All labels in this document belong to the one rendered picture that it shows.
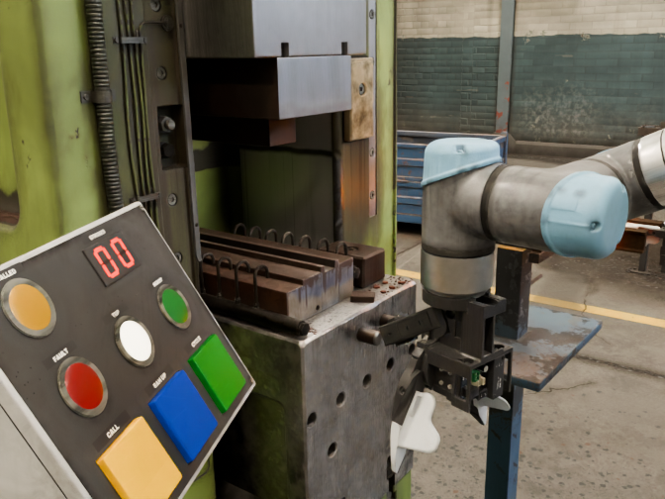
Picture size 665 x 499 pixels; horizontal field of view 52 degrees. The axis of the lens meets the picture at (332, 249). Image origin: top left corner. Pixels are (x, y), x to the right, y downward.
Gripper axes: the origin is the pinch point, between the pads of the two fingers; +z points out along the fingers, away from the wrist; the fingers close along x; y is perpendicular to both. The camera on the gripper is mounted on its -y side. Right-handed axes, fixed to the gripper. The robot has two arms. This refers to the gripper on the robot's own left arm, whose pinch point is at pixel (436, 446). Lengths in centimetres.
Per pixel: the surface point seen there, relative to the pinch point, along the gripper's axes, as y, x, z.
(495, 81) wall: -514, 681, 2
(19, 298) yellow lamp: -14.4, -38.6, -24.0
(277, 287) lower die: -46.5, 10.6, -4.6
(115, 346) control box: -16.2, -30.1, -16.2
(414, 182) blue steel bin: -298, 308, 52
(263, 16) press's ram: -43, 8, -49
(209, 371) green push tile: -18.8, -18.5, -8.6
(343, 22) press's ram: -48, 27, -48
